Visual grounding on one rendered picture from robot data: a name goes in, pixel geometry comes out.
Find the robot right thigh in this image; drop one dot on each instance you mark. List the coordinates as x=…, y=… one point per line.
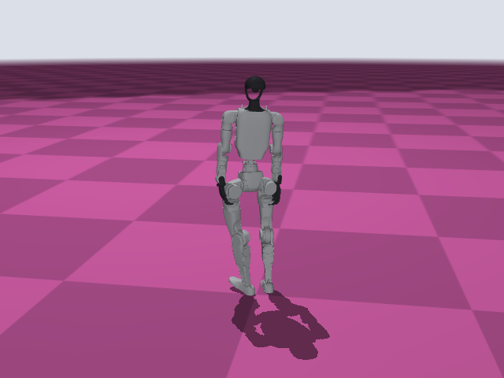
x=264, y=199

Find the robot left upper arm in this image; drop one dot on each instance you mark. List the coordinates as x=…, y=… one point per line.
x=228, y=118

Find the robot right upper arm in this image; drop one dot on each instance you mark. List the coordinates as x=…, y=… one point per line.
x=277, y=133

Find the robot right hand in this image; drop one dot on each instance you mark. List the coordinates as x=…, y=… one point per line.
x=276, y=196

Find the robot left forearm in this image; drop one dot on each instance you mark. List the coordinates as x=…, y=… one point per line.
x=222, y=160

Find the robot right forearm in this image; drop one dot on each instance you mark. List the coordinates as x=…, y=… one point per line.
x=276, y=165

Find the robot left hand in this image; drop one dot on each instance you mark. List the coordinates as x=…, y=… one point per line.
x=221, y=190

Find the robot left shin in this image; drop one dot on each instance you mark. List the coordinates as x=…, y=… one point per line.
x=242, y=258

